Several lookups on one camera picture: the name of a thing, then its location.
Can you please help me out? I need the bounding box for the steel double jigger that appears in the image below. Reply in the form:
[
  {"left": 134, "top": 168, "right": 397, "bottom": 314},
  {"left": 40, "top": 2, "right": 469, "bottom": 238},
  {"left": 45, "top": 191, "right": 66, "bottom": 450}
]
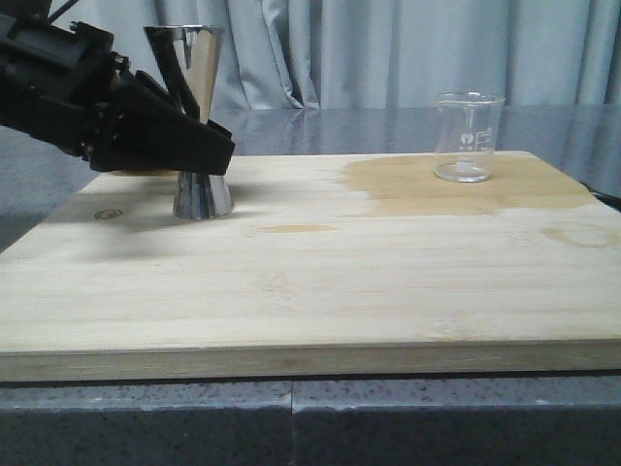
[{"left": 144, "top": 24, "right": 234, "bottom": 220}]

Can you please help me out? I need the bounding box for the clear glass beaker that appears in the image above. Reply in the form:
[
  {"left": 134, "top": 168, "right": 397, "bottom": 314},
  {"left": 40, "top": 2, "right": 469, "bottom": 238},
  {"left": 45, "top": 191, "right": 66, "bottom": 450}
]
[{"left": 434, "top": 91, "right": 505, "bottom": 183}]

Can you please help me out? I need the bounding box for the grey curtain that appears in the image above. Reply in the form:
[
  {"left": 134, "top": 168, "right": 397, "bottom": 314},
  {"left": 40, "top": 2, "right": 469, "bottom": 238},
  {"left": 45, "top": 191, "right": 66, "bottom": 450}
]
[{"left": 52, "top": 1, "right": 620, "bottom": 110}]

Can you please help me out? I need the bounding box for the wooden cutting board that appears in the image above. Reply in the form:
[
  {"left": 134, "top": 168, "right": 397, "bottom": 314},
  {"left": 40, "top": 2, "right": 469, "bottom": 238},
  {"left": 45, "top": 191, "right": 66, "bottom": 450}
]
[{"left": 1, "top": 151, "right": 620, "bottom": 382}]

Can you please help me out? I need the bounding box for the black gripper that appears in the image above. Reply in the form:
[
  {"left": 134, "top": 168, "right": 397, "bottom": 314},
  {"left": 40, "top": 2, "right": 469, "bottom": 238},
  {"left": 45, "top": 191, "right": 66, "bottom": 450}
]
[{"left": 1, "top": 13, "right": 235, "bottom": 176}]

